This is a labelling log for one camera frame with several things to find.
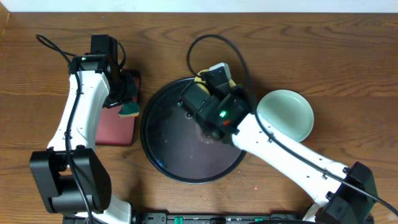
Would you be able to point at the green sponge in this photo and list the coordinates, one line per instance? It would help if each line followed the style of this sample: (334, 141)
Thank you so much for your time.
(130, 108)

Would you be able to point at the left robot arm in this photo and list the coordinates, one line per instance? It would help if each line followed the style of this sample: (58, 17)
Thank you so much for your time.
(69, 176)

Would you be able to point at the yellow plate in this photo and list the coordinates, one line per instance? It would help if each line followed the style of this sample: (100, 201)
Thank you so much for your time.
(200, 82)

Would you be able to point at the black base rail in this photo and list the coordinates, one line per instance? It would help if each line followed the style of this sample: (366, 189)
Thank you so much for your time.
(181, 218)

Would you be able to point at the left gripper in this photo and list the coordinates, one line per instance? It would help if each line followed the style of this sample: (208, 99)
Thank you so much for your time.
(125, 94)

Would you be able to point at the round black serving tray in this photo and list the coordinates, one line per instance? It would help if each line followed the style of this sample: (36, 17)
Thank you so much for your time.
(175, 144)

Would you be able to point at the light green plate front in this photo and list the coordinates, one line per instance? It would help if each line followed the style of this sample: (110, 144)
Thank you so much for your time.
(289, 112)

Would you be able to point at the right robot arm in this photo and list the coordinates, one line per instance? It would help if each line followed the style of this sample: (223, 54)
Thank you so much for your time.
(341, 194)

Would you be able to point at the rectangular black red tray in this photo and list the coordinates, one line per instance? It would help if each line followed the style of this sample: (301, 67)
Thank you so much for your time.
(113, 129)

